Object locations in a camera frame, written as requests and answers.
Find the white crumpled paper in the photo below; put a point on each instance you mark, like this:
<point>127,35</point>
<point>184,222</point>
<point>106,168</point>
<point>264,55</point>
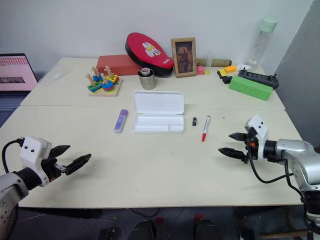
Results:
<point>243,66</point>

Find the orange block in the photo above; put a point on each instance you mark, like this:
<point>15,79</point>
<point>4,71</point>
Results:
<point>230,69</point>

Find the green rectangular block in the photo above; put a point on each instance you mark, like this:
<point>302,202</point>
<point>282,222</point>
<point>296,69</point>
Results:
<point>250,88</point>

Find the laptop with pink screen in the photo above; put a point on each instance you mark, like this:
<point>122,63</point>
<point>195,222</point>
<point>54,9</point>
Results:
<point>15,72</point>

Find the grey partition panel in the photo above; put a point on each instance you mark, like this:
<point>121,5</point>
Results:
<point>300,70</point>

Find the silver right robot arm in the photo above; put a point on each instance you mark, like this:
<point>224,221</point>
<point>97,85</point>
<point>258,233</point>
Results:
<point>297,151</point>

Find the yellow and black sponge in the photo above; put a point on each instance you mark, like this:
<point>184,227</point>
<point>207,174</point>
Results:
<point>223,75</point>

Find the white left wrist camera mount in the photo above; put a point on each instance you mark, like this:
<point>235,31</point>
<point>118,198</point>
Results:
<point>32,150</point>

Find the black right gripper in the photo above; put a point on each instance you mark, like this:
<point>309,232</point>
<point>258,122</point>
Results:
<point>253,147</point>

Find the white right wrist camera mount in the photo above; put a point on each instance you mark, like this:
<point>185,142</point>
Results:
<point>261,130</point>

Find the pink item in cup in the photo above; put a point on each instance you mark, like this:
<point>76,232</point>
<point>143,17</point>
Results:
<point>145,71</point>

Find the yellow-green small toy piece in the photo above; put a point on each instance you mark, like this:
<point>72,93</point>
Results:
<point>208,72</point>

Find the wooden picture frame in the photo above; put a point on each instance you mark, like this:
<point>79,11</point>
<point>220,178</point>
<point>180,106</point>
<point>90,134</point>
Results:
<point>184,57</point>

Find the black flat device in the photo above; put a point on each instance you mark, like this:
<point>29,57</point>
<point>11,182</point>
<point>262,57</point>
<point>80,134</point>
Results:
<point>260,78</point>

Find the pink toy block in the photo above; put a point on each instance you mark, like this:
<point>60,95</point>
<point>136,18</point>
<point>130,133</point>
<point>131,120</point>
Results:
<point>200,70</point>

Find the clear plastic tube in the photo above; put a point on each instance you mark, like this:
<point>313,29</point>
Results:
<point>209,60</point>

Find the red and white marker pen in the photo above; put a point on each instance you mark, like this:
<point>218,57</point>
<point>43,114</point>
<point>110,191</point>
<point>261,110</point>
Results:
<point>206,127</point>

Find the red rectangular box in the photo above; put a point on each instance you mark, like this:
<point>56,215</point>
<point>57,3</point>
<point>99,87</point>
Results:
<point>112,65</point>

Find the dark box under table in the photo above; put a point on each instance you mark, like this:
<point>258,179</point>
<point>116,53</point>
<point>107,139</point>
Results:
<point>247,234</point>

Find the brown rolled stick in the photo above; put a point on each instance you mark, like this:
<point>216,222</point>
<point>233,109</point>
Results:
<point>221,61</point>

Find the white open pencil case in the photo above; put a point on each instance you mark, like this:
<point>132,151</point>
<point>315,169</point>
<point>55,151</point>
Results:
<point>158,110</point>

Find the red oval zip case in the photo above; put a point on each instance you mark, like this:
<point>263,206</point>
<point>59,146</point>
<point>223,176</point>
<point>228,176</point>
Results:
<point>147,52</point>

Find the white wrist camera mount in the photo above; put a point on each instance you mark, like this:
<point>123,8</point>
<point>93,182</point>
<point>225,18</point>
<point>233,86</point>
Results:
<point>32,150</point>
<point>261,130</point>

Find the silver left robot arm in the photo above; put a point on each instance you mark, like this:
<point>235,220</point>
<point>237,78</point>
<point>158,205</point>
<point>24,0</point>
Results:
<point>10,185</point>

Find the metal cup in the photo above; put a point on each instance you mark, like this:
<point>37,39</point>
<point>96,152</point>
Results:
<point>147,82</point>

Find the clear bottle with green lid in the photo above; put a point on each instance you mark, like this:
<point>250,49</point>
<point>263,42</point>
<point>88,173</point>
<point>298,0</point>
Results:
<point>260,42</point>

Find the dark rounded shape under table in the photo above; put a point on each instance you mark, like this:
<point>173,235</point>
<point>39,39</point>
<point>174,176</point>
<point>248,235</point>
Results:
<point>141,231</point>
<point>206,230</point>

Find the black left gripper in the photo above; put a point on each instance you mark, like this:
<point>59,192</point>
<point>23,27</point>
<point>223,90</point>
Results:
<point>51,167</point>

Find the wooden shape stacking toy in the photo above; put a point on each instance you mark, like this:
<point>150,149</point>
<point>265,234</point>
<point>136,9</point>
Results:
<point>105,87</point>

